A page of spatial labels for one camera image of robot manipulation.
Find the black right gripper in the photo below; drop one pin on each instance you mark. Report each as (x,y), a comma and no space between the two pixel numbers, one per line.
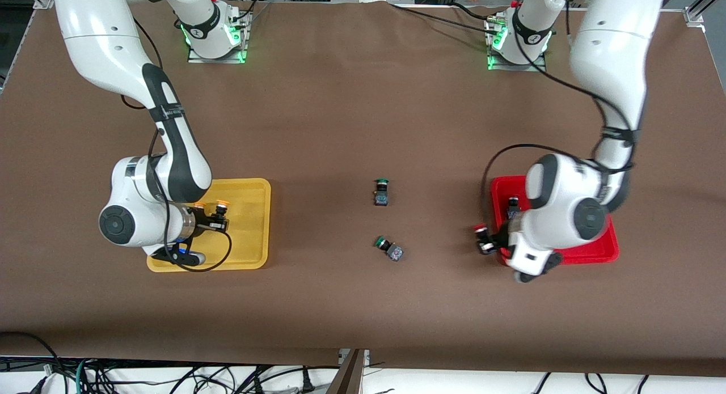
(199,220)

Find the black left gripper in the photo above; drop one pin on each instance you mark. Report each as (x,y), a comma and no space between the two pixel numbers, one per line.
(501,236)

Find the red push button switch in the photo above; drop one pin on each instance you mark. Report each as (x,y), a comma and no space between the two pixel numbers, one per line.
(514,208)
(481,228)

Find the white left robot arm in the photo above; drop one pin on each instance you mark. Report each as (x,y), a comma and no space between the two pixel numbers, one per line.
(612,54)

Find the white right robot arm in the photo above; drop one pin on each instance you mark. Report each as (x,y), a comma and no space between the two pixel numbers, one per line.
(102,37)

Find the yellow plastic tray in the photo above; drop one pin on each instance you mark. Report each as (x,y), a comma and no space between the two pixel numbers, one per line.
(249,241)

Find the red plastic tray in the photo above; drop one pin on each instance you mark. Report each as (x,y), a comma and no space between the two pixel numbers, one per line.
(500,193)

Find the brown table mat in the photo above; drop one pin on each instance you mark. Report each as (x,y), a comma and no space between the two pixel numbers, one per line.
(363,127)

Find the black power plug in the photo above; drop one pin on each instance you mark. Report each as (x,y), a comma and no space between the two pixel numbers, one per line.
(308,381)

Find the green push button switch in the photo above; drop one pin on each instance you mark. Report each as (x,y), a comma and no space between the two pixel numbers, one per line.
(381,198)
(395,252)

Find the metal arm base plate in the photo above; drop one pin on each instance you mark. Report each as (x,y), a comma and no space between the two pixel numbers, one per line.
(541,67)
(245,45)

